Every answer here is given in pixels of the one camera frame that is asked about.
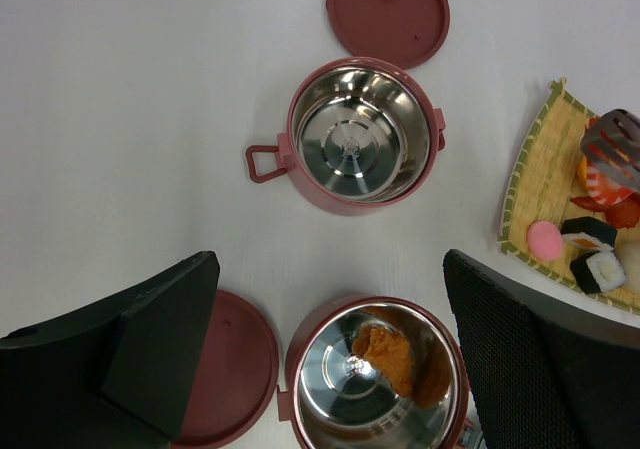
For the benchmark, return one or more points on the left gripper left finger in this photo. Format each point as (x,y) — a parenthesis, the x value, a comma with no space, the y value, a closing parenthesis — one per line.
(117,373)

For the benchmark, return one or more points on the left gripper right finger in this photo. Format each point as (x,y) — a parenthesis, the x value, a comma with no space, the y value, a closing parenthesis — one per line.
(543,373)

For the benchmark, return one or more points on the fried cutlet toy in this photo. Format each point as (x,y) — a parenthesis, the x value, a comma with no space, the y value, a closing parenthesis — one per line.
(389,352)

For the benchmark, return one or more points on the red sausage toy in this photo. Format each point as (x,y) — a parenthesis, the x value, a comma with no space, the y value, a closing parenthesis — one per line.
(623,215)

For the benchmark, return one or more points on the toy shrimp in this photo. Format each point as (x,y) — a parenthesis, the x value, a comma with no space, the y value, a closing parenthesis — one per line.
(603,190)

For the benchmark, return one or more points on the metal tongs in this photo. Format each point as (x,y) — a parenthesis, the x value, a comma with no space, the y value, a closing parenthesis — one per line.
(612,146)

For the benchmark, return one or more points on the sushi roll white centre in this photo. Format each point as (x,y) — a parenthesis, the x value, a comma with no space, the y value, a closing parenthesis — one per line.
(598,272)

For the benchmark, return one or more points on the lower dark red lid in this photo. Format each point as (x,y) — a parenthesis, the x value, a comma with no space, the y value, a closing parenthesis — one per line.
(236,375)

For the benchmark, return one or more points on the dark red lid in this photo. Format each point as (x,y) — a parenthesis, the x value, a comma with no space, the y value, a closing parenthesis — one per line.
(236,375)
(405,33)

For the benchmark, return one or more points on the pink round toy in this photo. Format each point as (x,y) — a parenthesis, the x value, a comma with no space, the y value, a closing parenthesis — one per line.
(545,240)

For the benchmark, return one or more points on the sushi roll orange centre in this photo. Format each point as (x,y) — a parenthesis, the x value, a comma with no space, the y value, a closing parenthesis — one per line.
(589,233)

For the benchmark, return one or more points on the white rice ball toy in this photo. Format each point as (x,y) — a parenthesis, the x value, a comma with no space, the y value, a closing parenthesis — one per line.
(628,254)

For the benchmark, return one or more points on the lower pink steel pot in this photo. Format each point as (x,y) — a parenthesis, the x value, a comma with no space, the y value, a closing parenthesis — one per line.
(334,399)

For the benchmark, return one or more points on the pink steel pot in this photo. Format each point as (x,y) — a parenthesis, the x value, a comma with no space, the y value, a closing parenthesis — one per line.
(361,135)
(334,399)

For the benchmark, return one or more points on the bamboo tray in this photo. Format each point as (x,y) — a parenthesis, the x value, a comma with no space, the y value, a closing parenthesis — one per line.
(543,181)

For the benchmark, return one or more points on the orange toy fruit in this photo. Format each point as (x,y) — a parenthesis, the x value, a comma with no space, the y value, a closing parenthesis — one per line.
(581,172)

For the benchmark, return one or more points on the upper pink steel pot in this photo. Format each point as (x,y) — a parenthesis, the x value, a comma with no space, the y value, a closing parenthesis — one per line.
(361,135)

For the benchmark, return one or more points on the upper dark red lid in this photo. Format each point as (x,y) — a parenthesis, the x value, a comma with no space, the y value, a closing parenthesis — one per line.
(405,33)

